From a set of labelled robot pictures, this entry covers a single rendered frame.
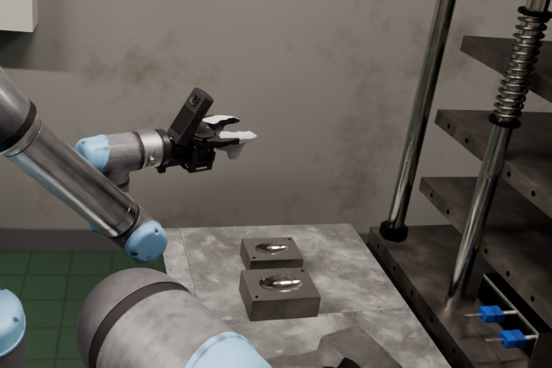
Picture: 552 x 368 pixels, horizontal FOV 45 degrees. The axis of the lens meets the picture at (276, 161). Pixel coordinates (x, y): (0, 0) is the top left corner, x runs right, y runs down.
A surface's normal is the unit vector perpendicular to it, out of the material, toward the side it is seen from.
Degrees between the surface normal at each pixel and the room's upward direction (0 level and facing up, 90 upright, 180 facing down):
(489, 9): 90
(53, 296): 0
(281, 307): 90
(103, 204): 87
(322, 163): 90
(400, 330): 0
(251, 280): 0
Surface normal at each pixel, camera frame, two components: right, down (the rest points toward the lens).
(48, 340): 0.12, -0.90
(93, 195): 0.65, 0.33
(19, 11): 0.18, 0.43
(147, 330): -0.27, -0.68
